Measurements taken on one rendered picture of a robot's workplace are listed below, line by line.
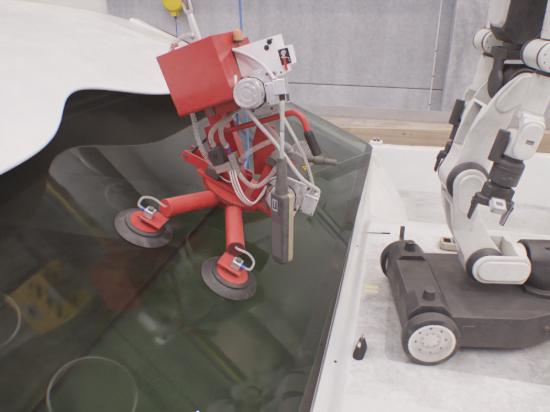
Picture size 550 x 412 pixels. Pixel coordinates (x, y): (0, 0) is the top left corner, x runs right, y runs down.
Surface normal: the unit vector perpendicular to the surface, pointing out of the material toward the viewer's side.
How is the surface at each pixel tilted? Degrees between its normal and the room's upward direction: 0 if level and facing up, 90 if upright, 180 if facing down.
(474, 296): 0
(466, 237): 90
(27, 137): 21
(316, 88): 90
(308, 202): 81
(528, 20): 101
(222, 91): 90
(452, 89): 90
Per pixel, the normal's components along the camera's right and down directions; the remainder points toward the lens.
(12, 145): 0.34, -0.81
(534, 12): -0.06, 0.57
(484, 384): 0.00, -0.91
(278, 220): -0.77, 0.26
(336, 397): -0.63, -0.75
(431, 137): -0.25, 0.40
